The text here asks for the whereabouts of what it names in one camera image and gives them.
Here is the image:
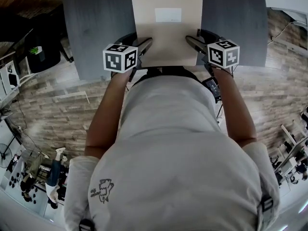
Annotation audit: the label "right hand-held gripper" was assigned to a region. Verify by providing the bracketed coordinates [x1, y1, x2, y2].
[185, 29, 241, 76]

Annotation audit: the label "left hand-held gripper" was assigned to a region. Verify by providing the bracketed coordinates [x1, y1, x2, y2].
[102, 32, 154, 82]

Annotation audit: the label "beige cardboard box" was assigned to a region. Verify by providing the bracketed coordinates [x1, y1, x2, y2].
[131, 0, 204, 68]

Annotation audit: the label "person's left forearm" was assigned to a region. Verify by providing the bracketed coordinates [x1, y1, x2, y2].
[84, 72, 128, 159]

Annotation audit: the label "person's right forearm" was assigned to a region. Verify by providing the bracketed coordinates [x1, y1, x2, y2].
[213, 67, 257, 147]

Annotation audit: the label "dark grey table top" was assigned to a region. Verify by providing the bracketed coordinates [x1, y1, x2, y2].
[62, 0, 268, 81]

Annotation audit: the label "person's black trousers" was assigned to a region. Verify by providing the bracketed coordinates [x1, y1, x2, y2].
[131, 66, 203, 86]

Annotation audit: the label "black belt-worn device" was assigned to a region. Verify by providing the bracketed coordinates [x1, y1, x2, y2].
[201, 77, 222, 103]

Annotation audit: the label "black office chair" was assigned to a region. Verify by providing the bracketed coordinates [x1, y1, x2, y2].
[13, 11, 74, 74]

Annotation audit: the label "small green potted plant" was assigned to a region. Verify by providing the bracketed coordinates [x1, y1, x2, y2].
[28, 46, 43, 56]

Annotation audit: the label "light grey t-shirt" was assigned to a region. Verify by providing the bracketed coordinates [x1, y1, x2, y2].
[64, 75, 281, 231]

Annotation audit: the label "white wooden shelf rack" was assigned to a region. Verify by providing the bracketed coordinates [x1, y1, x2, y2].
[0, 60, 37, 101]

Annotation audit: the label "black floor fan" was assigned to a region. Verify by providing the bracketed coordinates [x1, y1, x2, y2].
[0, 142, 14, 168]

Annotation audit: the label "white work table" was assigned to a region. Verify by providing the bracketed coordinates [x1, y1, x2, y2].
[0, 169, 49, 216]

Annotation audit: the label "white floor cable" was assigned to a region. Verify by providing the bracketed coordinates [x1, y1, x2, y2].
[267, 20, 298, 44]

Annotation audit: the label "black strap buckle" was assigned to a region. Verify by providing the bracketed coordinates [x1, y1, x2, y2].
[78, 218, 95, 231]
[260, 195, 274, 213]

